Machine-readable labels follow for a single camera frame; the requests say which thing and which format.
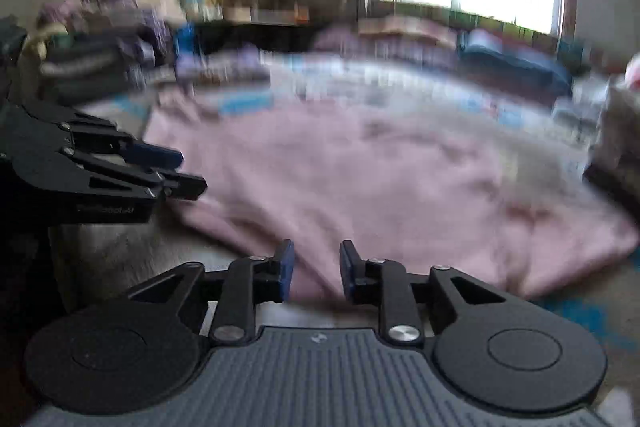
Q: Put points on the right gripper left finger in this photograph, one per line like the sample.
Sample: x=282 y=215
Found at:
x=242 y=287

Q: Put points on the Mickey Mouse bed blanket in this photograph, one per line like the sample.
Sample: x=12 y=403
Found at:
x=537 y=157

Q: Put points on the dark cluttered desk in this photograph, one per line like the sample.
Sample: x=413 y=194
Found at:
x=218 y=35

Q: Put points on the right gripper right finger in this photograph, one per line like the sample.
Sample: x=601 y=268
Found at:
x=385 y=285

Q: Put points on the purple floral quilt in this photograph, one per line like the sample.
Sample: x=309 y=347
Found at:
x=345 y=42

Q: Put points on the pile of folded clothes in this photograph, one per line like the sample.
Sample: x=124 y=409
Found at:
x=614 y=166

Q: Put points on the blue folded quilt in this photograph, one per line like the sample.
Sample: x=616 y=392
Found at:
x=521 y=63

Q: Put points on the yellow patterned pillow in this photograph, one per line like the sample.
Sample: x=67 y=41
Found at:
x=411 y=27

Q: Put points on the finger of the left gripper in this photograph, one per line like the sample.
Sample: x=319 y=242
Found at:
x=170 y=184
x=118 y=143

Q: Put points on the pink sweatshirt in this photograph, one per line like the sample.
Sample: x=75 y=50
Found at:
x=319 y=173

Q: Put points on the colourful alphabet headboard panel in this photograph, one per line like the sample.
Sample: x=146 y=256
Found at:
x=466 y=21

